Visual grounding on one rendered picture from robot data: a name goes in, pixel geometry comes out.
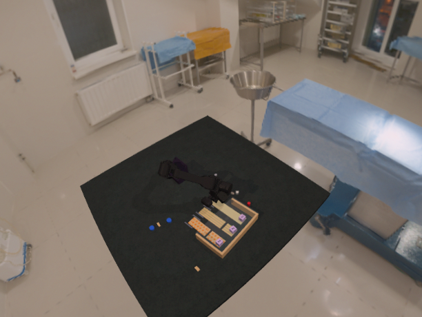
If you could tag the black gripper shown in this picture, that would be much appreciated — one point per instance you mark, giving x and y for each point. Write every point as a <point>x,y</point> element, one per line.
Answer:
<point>207,201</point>

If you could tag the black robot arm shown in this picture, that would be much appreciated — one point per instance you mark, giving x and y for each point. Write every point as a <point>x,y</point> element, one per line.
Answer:
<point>212,183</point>

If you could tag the orange patterned flat strip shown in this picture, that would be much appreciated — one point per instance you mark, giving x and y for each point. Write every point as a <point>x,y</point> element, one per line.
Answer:
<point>195,223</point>

